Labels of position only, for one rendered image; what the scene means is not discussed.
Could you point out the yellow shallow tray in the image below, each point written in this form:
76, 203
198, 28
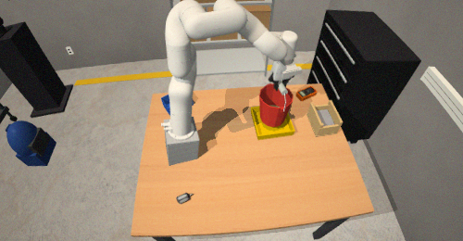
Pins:
266, 132

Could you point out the tan wooden crate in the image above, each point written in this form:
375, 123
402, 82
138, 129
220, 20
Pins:
328, 115

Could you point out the blue open-top bin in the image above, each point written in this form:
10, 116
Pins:
166, 100

